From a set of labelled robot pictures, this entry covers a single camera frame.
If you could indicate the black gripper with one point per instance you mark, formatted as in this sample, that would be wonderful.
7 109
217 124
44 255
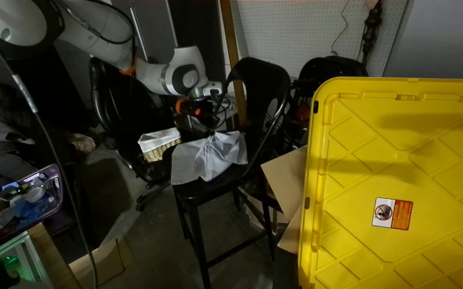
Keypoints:
204 114

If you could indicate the light blue cloth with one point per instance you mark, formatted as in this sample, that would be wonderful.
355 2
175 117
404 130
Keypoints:
209 154

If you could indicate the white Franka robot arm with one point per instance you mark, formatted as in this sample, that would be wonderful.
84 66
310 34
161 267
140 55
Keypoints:
97 26

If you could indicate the black tall metal chair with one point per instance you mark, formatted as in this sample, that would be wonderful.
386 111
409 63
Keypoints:
257 80

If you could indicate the black office chair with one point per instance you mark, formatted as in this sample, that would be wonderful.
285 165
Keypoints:
119 106

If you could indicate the long brown wooden beam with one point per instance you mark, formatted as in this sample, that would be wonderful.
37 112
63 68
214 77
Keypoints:
230 42

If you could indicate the brown cardboard sheet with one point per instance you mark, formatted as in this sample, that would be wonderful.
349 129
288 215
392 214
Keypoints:
288 177

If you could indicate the open cardboard box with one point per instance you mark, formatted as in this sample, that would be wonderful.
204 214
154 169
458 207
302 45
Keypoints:
103 262

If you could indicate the yellow plastic bin lid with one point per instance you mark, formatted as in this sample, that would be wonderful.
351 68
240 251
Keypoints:
392 161

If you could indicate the clear plastic container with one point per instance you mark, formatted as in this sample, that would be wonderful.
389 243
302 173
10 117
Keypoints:
27 198

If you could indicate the orange white warning sticker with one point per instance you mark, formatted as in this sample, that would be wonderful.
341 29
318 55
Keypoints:
392 214

